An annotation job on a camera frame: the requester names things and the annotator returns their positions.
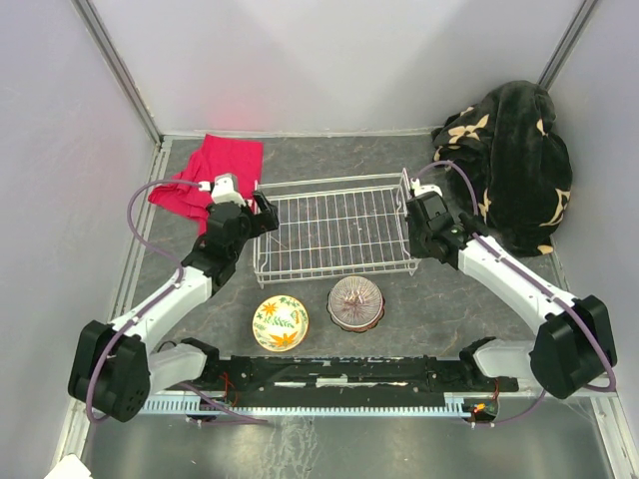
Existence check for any white wire dish rack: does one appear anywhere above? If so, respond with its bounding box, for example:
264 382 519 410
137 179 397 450
253 171 419 286

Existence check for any floral orange green bowl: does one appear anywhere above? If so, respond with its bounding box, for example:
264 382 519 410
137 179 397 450
252 294 310 353

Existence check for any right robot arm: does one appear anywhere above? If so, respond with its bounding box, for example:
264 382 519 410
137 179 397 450
406 188 617 399

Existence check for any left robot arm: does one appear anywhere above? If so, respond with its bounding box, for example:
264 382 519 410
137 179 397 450
68 191 279 423

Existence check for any red folded t-shirt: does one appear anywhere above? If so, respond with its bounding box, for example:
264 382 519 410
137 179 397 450
148 135 264 235

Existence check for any black floral blanket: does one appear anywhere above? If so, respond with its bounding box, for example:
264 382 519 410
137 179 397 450
431 81 573 257

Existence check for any purple striped bowl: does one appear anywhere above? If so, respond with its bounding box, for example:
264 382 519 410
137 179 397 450
327 275 385 307

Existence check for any white paper corner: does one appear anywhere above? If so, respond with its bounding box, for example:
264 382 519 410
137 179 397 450
45 454 93 479

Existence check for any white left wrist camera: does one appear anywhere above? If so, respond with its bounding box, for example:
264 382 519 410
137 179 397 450
198 173 246 207

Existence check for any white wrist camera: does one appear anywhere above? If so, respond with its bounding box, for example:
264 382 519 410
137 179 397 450
198 173 246 207
409 178 443 199

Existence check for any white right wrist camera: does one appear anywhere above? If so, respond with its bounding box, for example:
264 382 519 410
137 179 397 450
409 178 443 199

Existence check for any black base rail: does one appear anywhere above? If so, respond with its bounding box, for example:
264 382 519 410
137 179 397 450
164 354 520 408

